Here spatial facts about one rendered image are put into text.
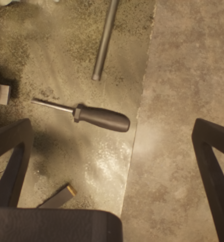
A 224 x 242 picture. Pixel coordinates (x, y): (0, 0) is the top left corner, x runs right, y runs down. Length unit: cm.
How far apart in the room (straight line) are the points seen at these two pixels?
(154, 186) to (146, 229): 29
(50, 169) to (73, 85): 16
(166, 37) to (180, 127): 54
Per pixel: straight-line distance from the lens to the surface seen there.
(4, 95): 37
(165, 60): 132
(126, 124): 35
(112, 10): 40
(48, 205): 42
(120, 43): 39
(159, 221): 149
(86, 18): 41
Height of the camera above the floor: 126
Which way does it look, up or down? 86 degrees down
